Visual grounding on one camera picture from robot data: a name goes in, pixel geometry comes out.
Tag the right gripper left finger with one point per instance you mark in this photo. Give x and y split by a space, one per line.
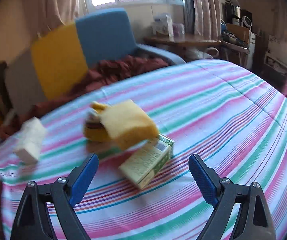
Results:
32 220

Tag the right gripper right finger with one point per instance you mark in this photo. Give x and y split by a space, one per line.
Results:
254 219

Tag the white tall carton box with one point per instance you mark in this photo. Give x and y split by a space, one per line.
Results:
29 144

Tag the yellow cartoon sock roll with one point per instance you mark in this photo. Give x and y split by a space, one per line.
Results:
93 129

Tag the green cream small box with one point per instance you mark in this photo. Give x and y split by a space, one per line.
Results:
144 164

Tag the yellow sponge block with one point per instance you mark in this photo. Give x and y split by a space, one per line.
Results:
127 124

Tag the striped bed sheet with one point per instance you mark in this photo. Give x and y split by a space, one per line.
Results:
232 118

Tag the grey yellow blue headboard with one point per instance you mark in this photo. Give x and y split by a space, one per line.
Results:
54 63

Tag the maroon blanket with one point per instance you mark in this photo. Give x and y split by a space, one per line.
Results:
104 73

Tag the wooden desk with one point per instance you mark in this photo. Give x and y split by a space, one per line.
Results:
189 40

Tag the pink curtain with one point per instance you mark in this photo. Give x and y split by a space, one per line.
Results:
202 18

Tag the white box on desk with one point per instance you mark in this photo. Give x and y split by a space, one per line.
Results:
163 25

